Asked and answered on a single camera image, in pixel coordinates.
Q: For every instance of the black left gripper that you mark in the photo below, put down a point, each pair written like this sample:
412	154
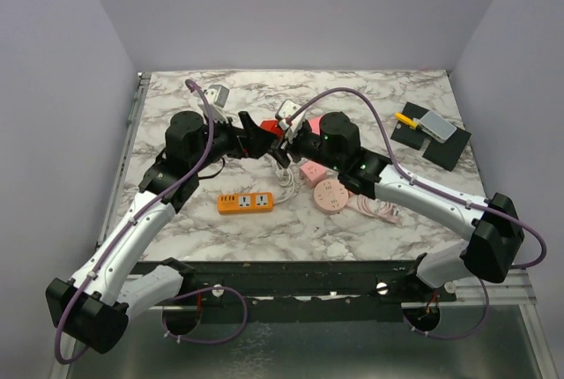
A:
248	141

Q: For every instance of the white grey network switch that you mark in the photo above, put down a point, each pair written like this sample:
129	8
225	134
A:
437	127

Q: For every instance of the pink cube socket adapter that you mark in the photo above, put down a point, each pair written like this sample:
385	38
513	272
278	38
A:
312	173

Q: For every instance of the orange power strip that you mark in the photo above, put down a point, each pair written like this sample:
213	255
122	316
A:
240	203

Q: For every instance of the black flat box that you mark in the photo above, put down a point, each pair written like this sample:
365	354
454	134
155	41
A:
447	154

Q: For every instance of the round pink power strip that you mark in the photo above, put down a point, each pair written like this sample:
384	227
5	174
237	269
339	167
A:
330	196

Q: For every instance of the pink triangular power strip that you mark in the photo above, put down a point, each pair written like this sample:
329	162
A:
314	124

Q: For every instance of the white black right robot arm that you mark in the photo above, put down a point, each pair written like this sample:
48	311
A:
489	236

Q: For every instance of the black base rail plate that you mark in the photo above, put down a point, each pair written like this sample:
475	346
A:
300	292

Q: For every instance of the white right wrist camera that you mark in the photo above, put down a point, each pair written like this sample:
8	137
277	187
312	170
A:
288	124

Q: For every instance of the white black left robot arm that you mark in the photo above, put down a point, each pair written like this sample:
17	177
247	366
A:
97	303

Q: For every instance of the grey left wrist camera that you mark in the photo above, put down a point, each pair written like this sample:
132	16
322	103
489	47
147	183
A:
217	96

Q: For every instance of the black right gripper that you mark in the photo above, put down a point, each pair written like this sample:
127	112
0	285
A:
292	149

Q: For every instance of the aluminium frame rail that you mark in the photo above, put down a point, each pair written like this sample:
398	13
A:
96	303

